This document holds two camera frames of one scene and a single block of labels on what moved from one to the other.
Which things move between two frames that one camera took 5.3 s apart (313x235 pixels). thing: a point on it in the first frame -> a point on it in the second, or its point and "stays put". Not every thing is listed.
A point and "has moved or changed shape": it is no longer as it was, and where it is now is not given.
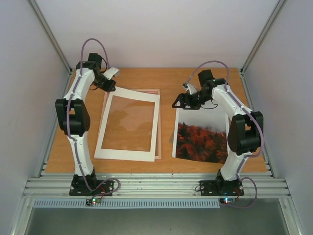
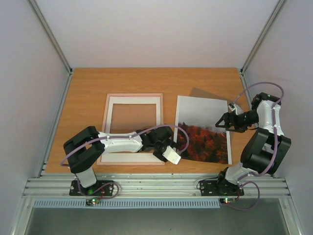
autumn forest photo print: x=201 y=134 stays put
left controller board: x=90 y=202 stays put
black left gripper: x=109 y=88 -> x=171 y=143
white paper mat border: x=127 y=154 has moved or changed shape
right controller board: x=227 y=200 stays put
